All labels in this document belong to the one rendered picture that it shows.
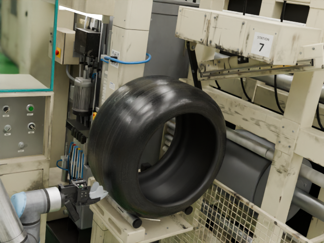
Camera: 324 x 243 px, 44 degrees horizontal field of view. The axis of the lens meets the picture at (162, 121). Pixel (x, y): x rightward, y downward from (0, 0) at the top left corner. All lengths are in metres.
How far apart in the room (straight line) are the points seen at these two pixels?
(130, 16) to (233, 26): 0.46
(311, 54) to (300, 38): 0.07
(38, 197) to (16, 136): 0.73
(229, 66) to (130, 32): 0.47
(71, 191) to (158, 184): 0.56
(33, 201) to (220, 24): 1.00
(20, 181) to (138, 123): 0.95
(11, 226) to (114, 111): 0.56
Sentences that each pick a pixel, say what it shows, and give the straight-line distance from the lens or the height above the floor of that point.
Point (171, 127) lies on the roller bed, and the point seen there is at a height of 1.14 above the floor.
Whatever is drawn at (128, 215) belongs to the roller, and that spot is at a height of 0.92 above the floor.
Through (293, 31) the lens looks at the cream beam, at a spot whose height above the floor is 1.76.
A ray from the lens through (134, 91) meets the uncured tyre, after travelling 1.60.
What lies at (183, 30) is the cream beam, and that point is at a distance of 1.89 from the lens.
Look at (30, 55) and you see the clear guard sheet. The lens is 2.07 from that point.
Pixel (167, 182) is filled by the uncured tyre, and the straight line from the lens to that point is 1.99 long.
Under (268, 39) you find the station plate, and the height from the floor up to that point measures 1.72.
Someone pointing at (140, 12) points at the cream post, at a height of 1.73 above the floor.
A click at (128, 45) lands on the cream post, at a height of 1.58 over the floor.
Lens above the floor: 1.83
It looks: 18 degrees down
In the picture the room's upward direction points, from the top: 8 degrees clockwise
